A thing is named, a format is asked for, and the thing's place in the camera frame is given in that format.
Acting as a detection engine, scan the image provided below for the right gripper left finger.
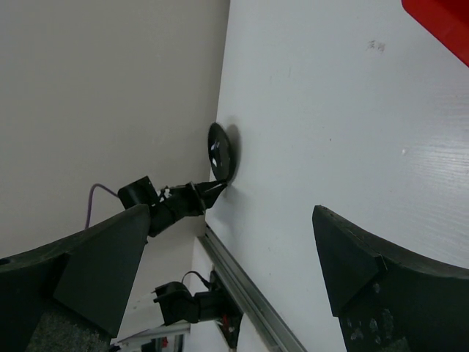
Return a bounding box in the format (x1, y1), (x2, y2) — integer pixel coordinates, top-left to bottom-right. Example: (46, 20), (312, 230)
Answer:
(1, 205), (150, 351)

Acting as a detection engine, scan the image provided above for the red plastic bin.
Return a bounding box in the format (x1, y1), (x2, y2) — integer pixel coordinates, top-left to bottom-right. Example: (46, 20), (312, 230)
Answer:
(402, 0), (469, 66)

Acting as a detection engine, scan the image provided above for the black plate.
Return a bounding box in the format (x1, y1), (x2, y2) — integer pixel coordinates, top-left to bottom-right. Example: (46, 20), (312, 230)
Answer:
(207, 122), (232, 180)

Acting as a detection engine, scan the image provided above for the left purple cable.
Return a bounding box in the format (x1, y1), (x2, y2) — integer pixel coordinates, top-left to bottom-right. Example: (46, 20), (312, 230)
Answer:
(84, 183), (120, 230)

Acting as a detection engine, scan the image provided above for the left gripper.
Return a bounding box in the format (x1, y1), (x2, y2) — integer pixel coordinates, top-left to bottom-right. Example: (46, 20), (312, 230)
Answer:
(149, 180), (227, 237)

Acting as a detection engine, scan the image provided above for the aluminium rail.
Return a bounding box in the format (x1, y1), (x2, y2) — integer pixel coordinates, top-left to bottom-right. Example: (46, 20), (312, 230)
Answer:
(199, 226), (305, 351)

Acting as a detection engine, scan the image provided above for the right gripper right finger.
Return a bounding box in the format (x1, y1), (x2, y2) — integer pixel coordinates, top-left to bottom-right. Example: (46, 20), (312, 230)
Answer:
(312, 205), (468, 351)

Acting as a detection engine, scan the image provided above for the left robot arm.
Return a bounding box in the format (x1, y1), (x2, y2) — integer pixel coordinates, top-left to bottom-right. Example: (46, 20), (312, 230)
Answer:
(117, 177), (243, 350)

